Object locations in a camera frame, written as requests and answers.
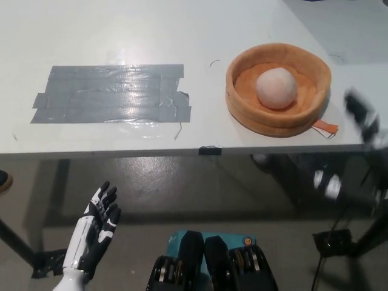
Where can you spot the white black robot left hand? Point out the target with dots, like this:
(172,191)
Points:
(101,218)

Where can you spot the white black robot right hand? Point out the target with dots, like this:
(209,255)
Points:
(368,127)

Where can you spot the white plush dumpling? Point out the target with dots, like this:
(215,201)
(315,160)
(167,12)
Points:
(276,88)

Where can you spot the orange soft plush plate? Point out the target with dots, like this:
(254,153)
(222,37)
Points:
(272,124)

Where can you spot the black teal robot torso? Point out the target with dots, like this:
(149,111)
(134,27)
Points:
(212,263)

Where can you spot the black floor tape patch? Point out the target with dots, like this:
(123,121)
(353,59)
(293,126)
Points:
(50,262)
(333,241)

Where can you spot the black stand leg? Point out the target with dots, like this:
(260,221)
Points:
(18,239)
(373,235)

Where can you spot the dark shoe with tan sole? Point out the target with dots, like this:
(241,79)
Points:
(4,181)

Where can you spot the small black tape piece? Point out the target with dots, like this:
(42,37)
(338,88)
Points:
(210,150)

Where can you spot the grey duct tape patch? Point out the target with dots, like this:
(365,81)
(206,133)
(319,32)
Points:
(112,94)

